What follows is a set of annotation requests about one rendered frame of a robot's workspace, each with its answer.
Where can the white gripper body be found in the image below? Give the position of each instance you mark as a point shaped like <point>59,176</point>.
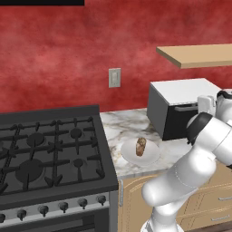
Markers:
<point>206,105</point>

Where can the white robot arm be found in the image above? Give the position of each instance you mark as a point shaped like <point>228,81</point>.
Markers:
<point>193,169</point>

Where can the white toaster oven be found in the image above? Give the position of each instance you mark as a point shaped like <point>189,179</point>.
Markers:
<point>181,90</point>

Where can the black toaster oven door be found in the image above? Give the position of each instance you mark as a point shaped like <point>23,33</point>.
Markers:
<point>178,123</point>

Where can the beige cupboard door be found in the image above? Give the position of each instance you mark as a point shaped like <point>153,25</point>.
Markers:
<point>134,208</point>

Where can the white round plate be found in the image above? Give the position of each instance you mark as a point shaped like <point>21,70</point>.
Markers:
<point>152,152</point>

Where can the brown speckled food piece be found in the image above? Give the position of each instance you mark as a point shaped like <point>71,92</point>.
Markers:
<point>140,147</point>

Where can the beige drawer front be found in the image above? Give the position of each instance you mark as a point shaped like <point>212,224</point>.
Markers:
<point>216,193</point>
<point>199,219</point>

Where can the black range knob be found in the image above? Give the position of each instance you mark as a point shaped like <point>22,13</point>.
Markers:
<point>21,214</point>
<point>101,199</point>
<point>63,206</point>
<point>43,210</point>
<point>1,217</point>
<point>82,203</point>

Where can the black gas hob range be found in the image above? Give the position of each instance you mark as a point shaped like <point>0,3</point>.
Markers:
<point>51,145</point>

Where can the black range hood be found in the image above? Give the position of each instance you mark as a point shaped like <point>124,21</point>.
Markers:
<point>39,2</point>

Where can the light wooden wall shelf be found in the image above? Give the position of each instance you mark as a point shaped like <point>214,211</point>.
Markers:
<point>199,56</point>

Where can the grey wall switch plate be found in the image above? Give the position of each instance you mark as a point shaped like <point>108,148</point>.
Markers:
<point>114,78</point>

